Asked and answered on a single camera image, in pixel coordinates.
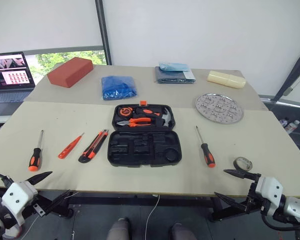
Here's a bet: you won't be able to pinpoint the red brick block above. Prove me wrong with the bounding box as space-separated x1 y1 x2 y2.
46 56 95 89

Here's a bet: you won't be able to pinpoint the cross screwdriver orange black handle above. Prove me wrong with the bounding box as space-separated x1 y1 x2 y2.
195 125 217 169

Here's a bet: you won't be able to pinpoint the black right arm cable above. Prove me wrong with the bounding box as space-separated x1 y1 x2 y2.
260 214 300 233

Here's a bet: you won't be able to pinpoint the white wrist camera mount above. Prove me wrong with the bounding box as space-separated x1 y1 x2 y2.
254 176 284 201
1 181 39 226

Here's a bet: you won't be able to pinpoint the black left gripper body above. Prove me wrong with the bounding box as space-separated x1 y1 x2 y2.
23 186 47 218

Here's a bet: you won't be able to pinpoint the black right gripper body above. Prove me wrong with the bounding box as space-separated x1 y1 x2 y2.
243 175 265 214

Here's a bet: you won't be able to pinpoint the light blue plastic bag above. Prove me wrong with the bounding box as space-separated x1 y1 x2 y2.
158 61 191 73

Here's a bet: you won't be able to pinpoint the black table frame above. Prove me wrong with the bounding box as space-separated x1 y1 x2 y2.
27 191 262 223

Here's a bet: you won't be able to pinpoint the orange handled pliers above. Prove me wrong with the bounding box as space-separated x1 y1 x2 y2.
116 117 154 129

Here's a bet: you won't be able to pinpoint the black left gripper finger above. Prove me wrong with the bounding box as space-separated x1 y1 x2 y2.
43 189 72 216
24 171 54 187

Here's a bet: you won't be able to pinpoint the claw hammer orange black grip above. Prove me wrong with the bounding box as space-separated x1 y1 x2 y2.
135 107 174 129

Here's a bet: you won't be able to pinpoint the white hanging cable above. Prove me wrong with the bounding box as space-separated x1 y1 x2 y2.
144 193 161 240

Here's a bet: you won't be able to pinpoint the orange black utility knife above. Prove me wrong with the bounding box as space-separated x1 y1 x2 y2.
77 128 109 164

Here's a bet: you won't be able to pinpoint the round perforated metal plate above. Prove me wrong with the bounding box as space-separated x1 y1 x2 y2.
194 92 245 124

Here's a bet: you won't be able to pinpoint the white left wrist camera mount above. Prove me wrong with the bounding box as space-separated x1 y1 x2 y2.
1 181 39 226

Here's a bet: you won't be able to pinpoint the dark window frame post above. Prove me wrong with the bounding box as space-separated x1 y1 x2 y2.
94 0 113 66

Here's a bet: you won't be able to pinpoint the dark rounded shape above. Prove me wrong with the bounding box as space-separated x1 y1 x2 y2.
106 217 131 240
168 222 196 240

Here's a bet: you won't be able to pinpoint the open laptop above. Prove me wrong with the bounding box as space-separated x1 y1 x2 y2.
0 51 36 104

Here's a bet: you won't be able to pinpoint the black slanted stand pole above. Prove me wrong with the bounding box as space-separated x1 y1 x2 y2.
273 44 300 102

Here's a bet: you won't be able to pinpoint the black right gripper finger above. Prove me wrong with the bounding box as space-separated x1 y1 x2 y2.
223 168 261 182
213 191 249 213

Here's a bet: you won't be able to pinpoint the grey tape roll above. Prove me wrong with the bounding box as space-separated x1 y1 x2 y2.
232 156 254 172

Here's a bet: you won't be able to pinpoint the clear bottle white cap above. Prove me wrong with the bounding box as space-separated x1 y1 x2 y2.
285 120 300 134

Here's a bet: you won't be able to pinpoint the orange black tape measure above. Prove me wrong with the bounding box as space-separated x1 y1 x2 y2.
119 106 134 117

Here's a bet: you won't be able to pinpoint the black tool case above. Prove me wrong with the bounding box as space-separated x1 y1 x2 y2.
106 100 183 169

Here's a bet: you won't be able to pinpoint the orange test pen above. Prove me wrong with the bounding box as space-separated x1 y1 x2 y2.
57 132 86 160

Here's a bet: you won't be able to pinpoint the grey folded cloth package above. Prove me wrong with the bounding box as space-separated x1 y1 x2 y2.
154 65 197 85

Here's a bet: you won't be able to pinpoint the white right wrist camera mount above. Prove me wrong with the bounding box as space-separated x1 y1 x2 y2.
254 176 284 201

